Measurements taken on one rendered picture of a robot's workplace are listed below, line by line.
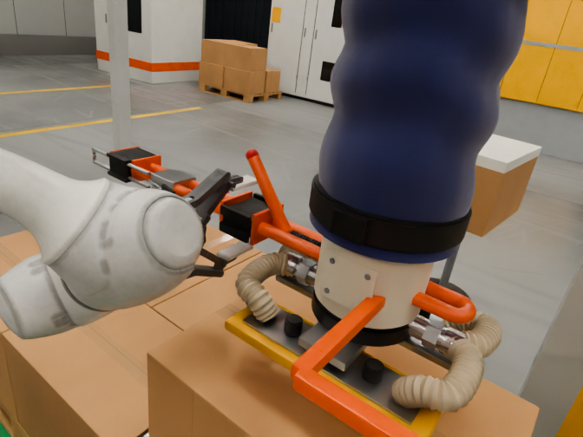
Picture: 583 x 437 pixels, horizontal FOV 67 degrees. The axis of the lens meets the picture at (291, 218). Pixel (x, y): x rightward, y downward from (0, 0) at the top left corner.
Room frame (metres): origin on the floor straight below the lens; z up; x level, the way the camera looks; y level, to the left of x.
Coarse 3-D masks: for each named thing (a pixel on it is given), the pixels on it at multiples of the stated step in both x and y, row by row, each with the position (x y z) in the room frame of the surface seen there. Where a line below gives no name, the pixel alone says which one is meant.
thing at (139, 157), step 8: (112, 152) 0.92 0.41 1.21; (120, 152) 0.92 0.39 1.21; (128, 152) 0.93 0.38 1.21; (136, 152) 0.94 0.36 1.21; (144, 152) 0.94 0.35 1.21; (136, 160) 0.88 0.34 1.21; (144, 160) 0.90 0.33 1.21; (152, 160) 0.92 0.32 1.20; (160, 160) 0.94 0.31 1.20; (144, 168) 0.90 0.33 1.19; (136, 176) 0.88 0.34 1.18
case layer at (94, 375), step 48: (0, 240) 1.54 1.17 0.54; (192, 288) 1.39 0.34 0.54; (0, 336) 1.03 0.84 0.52; (48, 336) 1.03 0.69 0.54; (96, 336) 1.06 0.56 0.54; (144, 336) 1.09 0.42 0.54; (0, 384) 1.08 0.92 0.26; (48, 384) 0.86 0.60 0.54; (96, 384) 0.88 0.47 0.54; (144, 384) 0.90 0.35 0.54; (48, 432) 0.89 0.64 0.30; (96, 432) 0.74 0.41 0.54; (144, 432) 0.76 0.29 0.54
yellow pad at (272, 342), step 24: (240, 312) 0.59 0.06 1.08; (288, 312) 0.60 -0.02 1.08; (240, 336) 0.55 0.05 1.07; (264, 336) 0.54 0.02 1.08; (288, 336) 0.54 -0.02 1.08; (288, 360) 0.50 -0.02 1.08; (360, 360) 0.51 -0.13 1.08; (360, 384) 0.46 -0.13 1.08; (384, 384) 0.47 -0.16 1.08; (384, 408) 0.43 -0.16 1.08; (408, 408) 0.43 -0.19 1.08; (432, 432) 0.41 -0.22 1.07
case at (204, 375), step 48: (288, 288) 0.87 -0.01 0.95; (192, 336) 0.66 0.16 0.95; (192, 384) 0.55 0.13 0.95; (240, 384) 0.56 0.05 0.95; (288, 384) 0.58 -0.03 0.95; (192, 432) 0.54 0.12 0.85; (240, 432) 0.48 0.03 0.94; (288, 432) 0.48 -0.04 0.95; (336, 432) 0.49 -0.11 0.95; (480, 432) 0.53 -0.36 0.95; (528, 432) 0.54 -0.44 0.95
